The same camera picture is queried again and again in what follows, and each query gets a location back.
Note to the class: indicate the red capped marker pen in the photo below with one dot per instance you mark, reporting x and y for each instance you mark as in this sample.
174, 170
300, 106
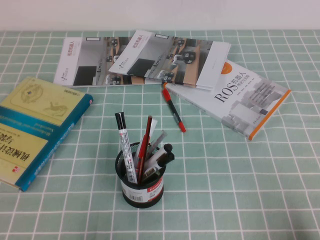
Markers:
172, 107

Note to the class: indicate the clear gel pen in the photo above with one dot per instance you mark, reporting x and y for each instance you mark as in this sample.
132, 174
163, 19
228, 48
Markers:
160, 138

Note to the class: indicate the red ballpoint pen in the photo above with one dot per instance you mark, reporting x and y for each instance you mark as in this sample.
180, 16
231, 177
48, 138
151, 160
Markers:
143, 147

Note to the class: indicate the black mesh pen holder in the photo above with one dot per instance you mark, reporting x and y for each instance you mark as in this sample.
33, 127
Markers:
140, 200

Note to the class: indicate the white plastic ruler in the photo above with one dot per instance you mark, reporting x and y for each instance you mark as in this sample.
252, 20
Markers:
154, 127

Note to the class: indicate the dark red pencil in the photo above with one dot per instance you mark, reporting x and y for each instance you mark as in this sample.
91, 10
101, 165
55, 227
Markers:
149, 125

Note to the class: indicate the white marker black cap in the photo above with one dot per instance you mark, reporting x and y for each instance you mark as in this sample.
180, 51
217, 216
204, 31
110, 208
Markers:
124, 137
169, 157
167, 148

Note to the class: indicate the white robot photo brochure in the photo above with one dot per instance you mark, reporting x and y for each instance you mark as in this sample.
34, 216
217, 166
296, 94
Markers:
82, 57
150, 50

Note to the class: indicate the white ROS book orange spine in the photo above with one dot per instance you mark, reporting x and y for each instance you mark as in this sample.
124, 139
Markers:
250, 100

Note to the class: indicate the green checked tablecloth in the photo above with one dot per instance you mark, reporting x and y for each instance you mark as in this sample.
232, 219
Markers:
225, 187

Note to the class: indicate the teal and yellow hardcover book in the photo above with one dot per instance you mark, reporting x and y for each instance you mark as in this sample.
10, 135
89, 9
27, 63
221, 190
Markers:
37, 105

